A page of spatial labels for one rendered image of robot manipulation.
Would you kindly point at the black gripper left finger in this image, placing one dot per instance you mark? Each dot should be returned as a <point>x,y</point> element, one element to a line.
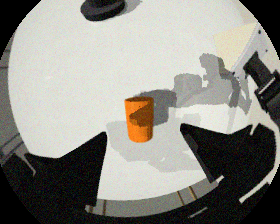
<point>79,171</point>

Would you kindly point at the orange tapered knob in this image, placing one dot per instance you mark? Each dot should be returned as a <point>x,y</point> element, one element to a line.
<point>139,115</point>

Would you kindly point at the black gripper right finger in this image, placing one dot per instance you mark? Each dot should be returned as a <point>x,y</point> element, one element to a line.
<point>213,150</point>

